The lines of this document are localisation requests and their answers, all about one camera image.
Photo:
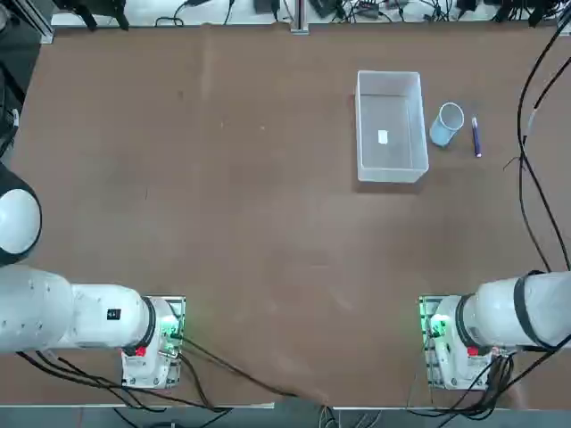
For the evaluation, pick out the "blue pencil holder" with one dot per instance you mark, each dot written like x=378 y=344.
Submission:
x=441 y=134

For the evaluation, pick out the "purple marker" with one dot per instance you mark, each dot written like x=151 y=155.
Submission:
x=476 y=138

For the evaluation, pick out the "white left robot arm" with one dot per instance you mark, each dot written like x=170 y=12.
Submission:
x=89 y=321

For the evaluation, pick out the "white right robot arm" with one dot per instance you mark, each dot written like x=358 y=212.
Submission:
x=504 y=312

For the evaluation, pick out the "clear plastic box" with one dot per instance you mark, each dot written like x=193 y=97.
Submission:
x=388 y=175

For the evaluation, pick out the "white sticker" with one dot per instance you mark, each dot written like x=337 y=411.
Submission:
x=383 y=137

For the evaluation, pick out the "black tripod legs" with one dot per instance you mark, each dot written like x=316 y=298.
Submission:
x=85 y=13

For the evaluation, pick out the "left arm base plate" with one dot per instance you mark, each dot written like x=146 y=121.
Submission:
x=182 y=303

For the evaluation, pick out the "aluminium post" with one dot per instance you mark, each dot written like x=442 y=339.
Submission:
x=300 y=18

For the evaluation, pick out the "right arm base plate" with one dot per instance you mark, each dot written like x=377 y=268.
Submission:
x=429 y=374

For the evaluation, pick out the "aluminium frame rail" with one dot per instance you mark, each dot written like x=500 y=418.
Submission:
x=35 y=22

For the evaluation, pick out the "short aluminium rail end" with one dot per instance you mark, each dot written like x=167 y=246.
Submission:
x=564 y=27

